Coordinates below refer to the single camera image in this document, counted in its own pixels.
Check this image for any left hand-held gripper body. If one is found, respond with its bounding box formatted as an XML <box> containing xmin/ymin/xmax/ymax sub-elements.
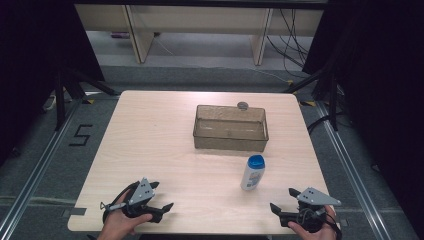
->
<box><xmin>99</xmin><ymin>177</ymin><xmax>164</xmax><ymax>224</ymax></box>

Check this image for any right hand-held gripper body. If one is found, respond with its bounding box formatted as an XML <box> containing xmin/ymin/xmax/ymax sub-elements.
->
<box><xmin>279</xmin><ymin>187</ymin><xmax>342</xmax><ymax>234</ymax></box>

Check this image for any white bottle with blue cap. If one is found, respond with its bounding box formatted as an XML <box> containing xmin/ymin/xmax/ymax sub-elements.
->
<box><xmin>240</xmin><ymin>154</ymin><xmax>266</xmax><ymax>192</ymax></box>

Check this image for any clear brown plastic container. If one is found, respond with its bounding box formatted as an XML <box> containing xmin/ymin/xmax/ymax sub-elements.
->
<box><xmin>192</xmin><ymin>104</ymin><xmax>270</xmax><ymax>153</ymax></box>

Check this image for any person's right hand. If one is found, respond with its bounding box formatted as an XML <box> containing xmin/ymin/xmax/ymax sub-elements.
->
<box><xmin>288</xmin><ymin>204</ymin><xmax>338</xmax><ymax>240</ymax></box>

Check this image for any person's left hand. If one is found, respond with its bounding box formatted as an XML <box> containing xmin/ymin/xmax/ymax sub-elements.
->
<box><xmin>98</xmin><ymin>199</ymin><xmax>154</xmax><ymax>240</ymax></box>

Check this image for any black tripod stand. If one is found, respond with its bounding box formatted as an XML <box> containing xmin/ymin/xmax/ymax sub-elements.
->
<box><xmin>283</xmin><ymin>64</ymin><xmax>348</xmax><ymax>133</ymax></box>
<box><xmin>54</xmin><ymin>66</ymin><xmax>120</xmax><ymax>132</ymax></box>

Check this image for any black curtain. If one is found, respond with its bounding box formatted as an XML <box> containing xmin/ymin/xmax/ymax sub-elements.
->
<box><xmin>302</xmin><ymin>0</ymin><xmax>424</xmax><ymax>239</ymax></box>
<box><xmin>0</xmin><ymin>0</ymin><xmax>105</xmax><ymax>166</ymax></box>

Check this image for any black gripper strap cable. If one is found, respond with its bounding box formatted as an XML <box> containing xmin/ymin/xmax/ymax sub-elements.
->
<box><xmin>324</xmin><ymin>213</ymin><xmax>344</xmax><ymax>240</ymax></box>
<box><xmin>101</xmin><ymin>180</ymin><xmax>141</xmax><ymax>224</ymax></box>

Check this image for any metal floor rail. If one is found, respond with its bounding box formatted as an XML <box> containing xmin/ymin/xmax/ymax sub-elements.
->
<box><xmin>314</xmin><ymin>100</ymin><xmax>392</xmax><ymax>240</ymax></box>
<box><xmin>0</xmin><ymin>99</ymin><xmax>85</xmax><ymax>240</ymax></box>

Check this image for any bundle of black cables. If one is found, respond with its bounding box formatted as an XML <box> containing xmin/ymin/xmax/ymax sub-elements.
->
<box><xmin>265</xmin><ymin>8</ymin><xmax>312</xmax><ymax>78</ymax></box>

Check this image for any light wooden desk frame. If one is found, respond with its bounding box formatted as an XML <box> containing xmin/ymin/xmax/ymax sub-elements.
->
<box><xmin>74</xmin><ymin>3</ymin><xmax>324</xmax><ymax>66</ymax></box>

